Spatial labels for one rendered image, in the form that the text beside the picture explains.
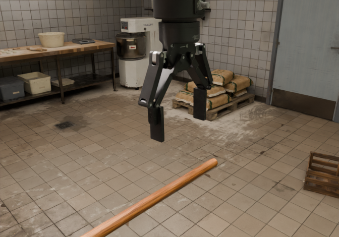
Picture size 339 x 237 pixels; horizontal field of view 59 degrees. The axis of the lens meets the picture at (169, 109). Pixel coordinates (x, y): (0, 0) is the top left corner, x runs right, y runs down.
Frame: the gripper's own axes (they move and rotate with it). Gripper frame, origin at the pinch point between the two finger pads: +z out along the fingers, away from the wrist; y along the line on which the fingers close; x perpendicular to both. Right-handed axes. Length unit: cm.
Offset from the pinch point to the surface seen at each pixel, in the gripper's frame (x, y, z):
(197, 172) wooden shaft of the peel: 10.6, 21.0, 25.8
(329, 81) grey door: 67, 416, 90
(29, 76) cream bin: 477, 173, 94
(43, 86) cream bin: 430, 173, 105
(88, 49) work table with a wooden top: 407, 251, 52
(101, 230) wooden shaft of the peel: 12.5, -13.5, 25.3
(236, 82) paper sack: 188, 369, 102
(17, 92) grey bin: 433, 133, 105
